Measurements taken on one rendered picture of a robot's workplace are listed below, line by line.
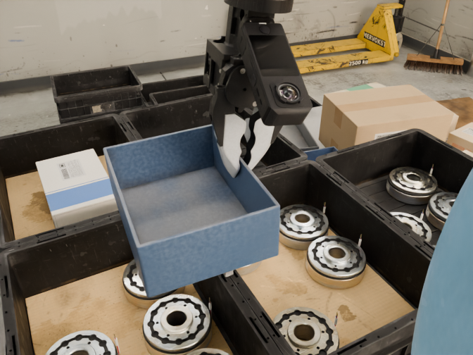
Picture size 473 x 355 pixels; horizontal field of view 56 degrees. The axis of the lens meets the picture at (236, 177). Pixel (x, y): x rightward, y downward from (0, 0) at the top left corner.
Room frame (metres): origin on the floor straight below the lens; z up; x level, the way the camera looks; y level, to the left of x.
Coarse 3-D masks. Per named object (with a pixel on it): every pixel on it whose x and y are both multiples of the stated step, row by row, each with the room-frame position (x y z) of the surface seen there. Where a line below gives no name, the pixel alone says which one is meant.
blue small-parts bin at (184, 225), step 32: (192, 128) 0.53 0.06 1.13; (128, 160) 0.50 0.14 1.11; (160, 160) 0.51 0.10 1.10; (192, 160) 0.53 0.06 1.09; (128, 192) 0.48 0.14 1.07; (160, 192) 0.48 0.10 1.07; (192, 192) 0.48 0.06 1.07; (224, 192) 0.48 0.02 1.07; (256, 192) 0.41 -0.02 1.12; (128, 224) 0.34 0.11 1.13; (160, 224) 0.42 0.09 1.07; (192, 224) 0.42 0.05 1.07; (224, 224) 0.34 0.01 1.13; (256, 224) 0.35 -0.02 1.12; (160, 256) 0.31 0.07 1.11; (192, 256) 0.33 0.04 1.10; (224, 256) 0.34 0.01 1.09; (256, 256) 0.35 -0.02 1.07; (160, 288) 0.31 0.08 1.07
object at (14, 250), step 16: (96, 224) 0.58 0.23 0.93; (112, 224) 0.58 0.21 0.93; (48, 240) 0.54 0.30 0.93; (0, 256) 0.50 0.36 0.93; (0, 272) 0.47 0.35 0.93; (0, 288) 0.44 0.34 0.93; (240, 304) 0.41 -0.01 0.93; (16, 320) 0.38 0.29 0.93; (256, 320) 0.38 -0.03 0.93; (16, 336) 0.36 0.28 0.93; (256, 336) 0.36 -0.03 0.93; (16, 352) 0.34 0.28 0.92; (272, 352) 0.33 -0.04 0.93
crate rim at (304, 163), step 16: (256, 176) 0.72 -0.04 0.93; (272, 176) 0.73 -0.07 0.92; (352, 192) 0.67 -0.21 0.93; (368, 208) 0.62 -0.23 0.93; (384, 224) 0.58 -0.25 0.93; (240, 288) 0.44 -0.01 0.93; (256, 304) 0.41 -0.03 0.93; (400, 320) 0.38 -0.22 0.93; (272, 336) 0.36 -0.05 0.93; (368, 336) 0.36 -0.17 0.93; (384, 336) 0.36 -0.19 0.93; (400, 336) 0.37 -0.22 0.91; (288, 352) 0.33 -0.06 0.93; (336, 352) 0.33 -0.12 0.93; (352, 352) 0.33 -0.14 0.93; (368, 352) 0.35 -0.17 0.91
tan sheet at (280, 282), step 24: (264, 264) 0.58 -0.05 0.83; (288, 264) 0.58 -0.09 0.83; (264, 288) 0.53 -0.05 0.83; (288, 288) 0.53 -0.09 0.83; (312, 288) 0.53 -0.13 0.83; (360, 288) 0.53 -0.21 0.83; (384, 288) 0.53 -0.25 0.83; (336, 312) 0.48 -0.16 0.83; (360, 312) 0.48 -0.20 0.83; (384, 312) 0.48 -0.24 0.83; (408, 312) 0.48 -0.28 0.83; (360, 336) 0.43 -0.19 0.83
